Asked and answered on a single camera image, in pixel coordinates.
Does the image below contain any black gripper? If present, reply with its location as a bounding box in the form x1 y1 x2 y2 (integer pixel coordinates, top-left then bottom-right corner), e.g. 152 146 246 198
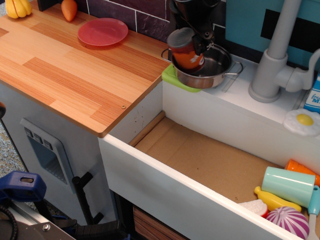
170 11 215 56

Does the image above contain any orange toy soup can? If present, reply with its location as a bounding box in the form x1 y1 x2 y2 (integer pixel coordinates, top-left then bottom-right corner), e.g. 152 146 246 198
167 27 205 74

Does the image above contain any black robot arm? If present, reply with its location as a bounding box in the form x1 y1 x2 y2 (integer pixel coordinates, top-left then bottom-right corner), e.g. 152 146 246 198
169 0 220 56

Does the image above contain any green plastic sponge holder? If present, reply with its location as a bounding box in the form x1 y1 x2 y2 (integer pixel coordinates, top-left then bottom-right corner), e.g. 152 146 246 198
161 64 201 93

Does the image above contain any grey toy faucet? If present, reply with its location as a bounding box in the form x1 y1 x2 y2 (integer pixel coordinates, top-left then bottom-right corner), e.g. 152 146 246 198
248 0 320 103

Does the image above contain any red plastic plate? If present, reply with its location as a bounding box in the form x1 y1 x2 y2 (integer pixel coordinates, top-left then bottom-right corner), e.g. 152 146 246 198
77 18 129 47

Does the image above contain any white toy sink basin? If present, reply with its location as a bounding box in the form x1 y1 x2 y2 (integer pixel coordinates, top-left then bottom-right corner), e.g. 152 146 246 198
99 60 320 240

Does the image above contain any toy fried egg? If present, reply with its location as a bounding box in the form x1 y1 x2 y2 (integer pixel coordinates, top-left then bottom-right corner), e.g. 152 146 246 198
282 108 320 137

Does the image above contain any blue toy milk carton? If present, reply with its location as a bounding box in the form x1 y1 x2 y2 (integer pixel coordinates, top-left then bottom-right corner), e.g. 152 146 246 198
303 73 320 114

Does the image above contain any orange toy fruit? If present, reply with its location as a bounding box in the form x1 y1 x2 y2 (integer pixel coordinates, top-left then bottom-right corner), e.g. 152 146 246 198
61 0 78 22

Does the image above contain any orange toy carrot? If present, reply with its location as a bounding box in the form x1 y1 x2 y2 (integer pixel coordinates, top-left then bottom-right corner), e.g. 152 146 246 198
284 159 320 186

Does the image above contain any wooden toy kitchen counter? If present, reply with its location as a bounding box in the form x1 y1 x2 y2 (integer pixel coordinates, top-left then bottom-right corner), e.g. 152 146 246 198
0 1 168 138

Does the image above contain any white red toy slice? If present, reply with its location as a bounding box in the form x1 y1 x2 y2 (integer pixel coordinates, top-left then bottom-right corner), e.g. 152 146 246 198
239 199 269 218

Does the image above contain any yellow toy banana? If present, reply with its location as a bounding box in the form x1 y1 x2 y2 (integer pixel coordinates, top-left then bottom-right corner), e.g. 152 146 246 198
254 186 302 212

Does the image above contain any mint green plastic cup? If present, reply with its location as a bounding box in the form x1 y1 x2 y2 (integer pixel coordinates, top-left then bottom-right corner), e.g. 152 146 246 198
261 166 316 208

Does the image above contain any grey oven control panel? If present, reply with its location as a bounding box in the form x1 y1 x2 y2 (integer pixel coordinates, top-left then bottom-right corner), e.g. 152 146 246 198
20 118 75 194

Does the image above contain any yellow toy bell pepper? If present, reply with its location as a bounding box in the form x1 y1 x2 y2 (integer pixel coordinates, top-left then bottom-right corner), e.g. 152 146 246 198
5 0 33 19

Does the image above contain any purple toy onion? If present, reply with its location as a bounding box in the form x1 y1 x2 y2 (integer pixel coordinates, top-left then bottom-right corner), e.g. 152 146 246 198
266 206 310 240

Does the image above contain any teal wooden toy spatula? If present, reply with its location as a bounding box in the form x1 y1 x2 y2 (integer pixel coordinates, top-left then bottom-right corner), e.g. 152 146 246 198
307 185 320 240

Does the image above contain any blue clamp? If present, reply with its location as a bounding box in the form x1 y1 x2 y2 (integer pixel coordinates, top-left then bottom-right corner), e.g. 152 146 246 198
0 170 47 204

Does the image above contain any steel pot with handles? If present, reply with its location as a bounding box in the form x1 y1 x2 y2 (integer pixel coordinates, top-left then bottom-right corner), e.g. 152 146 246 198
164 45 244 90

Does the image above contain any black oven door handle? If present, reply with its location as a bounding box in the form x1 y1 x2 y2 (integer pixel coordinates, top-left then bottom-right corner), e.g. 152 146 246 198
72 172 104 225

